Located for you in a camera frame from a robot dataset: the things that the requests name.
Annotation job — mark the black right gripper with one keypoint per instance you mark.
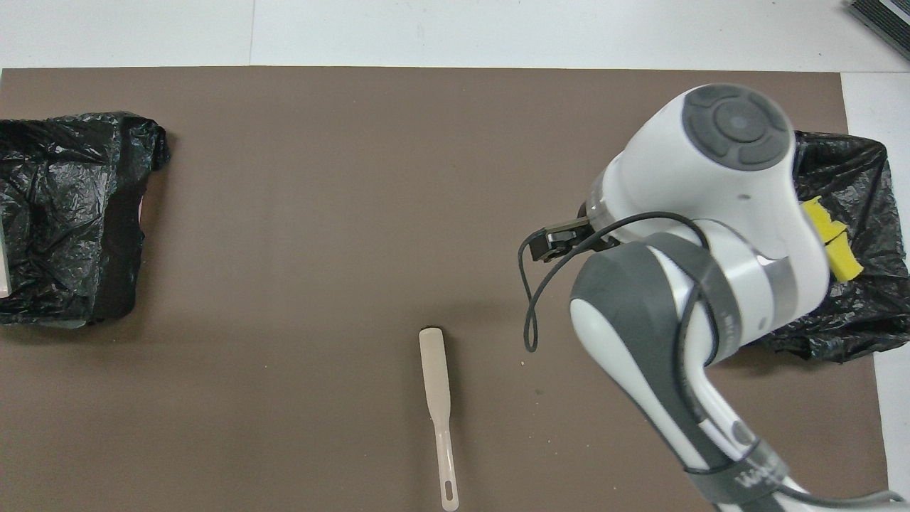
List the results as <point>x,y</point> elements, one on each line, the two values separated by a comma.
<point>597,227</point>

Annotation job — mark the beige hand brush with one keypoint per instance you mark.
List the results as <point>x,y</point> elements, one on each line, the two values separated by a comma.
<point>434,370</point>

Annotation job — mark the notched yellow sponge piece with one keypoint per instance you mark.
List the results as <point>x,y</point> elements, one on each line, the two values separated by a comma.
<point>825,220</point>

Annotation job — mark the green and yellow sponge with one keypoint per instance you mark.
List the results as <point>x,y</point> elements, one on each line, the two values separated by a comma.
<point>846,263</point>

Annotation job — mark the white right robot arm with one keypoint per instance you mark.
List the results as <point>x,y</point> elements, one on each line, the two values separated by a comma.
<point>711,178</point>

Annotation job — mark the bin with black bag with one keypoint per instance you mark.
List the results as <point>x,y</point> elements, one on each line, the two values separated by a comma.
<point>867,306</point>
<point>64,213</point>

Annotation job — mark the brown table mat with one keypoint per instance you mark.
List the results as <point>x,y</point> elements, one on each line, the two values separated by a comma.
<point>320,178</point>

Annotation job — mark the dark grey ribbed device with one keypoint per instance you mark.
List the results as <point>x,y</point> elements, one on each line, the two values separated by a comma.
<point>889,21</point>

